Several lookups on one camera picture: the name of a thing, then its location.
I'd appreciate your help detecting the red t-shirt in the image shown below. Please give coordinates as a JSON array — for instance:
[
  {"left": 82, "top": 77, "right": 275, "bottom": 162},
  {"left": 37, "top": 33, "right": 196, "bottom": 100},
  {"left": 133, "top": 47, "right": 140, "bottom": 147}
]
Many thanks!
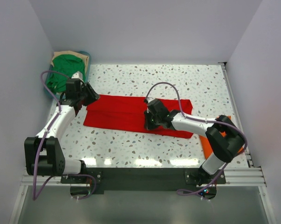
[{"left": 83, "top": 95, "right": 193, "bottom": 139}]

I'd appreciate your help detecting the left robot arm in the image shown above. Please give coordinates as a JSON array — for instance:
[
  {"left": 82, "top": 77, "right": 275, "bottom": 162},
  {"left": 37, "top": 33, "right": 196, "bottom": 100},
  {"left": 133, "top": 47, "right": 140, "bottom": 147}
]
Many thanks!
[{"left": 24, "top": 78, "right": 100, "bottom": 179}]

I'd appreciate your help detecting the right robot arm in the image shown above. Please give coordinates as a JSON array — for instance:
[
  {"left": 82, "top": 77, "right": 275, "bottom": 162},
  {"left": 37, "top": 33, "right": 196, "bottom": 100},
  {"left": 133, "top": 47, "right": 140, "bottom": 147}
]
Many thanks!
[{"left": 144, "top": 98, "right": 247, "bottom": 186}]

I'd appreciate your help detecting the blue plastic basket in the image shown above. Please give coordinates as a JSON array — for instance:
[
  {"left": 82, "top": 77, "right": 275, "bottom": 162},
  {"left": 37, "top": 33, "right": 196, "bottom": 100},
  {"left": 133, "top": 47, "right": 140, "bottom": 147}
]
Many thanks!
[{"left": 43, "top": 50, "right": 91, "bottom": 98}]

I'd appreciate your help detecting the green t-shirt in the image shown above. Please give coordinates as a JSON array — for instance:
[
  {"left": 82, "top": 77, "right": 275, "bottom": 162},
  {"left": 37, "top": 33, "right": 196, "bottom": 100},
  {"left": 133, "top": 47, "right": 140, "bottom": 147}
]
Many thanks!
[{"left": 46, "top": 54, "right": 85, "bottom": 94}]

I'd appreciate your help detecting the beige t-shirt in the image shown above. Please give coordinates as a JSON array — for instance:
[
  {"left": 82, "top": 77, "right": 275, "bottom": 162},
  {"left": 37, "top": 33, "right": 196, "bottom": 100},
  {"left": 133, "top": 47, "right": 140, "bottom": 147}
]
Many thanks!
[{"left": 50, "top": 50, "right": 91, "bottom": 73}]

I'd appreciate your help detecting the orange folded t-shirt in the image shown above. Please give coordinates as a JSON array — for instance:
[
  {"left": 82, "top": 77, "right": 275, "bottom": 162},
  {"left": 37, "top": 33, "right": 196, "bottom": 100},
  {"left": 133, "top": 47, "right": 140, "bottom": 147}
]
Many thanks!
[{"left": 199, "top": 115, "right": 246, "bottom": 162}]

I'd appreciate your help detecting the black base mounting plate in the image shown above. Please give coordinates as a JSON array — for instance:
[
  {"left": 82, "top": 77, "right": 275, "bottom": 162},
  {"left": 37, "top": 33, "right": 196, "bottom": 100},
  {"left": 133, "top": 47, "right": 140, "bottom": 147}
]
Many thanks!
[{"left": 61, "top": 168, "right": 226, "bottom": 198}]

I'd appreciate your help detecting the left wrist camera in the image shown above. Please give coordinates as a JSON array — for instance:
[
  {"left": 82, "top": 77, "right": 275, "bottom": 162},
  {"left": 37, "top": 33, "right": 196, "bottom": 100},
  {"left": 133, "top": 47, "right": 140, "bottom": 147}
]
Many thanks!
[{"left": 71, "top": 71, "right": 83, "bottom": 80}]

